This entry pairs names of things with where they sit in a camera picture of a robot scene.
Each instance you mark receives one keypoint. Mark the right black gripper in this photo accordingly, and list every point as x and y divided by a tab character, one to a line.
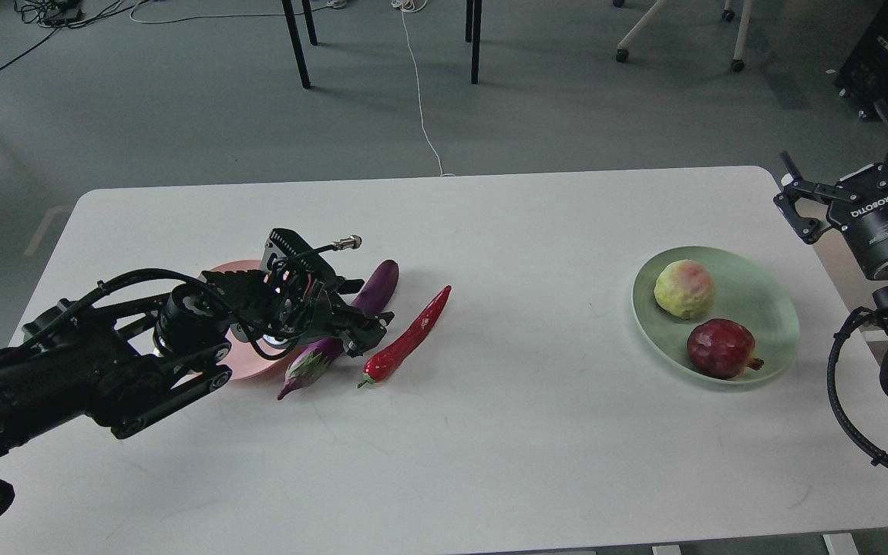
887	220

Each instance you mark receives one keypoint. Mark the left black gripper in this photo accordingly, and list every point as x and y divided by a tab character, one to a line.
295	303

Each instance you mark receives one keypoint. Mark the purple eggplant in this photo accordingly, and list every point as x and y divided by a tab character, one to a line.
315	361

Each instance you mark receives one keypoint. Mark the red chili pepper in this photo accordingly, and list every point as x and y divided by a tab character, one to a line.
381	366

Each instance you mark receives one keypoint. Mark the yellow-green peach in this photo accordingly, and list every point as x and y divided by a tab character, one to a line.
685	290

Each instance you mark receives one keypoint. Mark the red pomegranate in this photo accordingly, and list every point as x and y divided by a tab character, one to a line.
722	349

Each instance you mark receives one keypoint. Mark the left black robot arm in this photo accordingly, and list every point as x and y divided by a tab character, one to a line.
150	342

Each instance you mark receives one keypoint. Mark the pink plate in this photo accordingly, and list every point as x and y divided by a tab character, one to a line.
242	358

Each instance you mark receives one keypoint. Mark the green plate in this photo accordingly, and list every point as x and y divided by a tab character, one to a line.
747	294

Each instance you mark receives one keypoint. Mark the white chair base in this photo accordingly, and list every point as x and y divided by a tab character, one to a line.
663	34

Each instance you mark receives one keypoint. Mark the black table leg left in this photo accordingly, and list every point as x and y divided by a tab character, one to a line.
293	30

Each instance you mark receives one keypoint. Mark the black table leg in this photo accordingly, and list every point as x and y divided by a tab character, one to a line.
293	30
473	35

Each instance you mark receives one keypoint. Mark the black table leg right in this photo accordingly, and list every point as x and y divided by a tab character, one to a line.
473	35

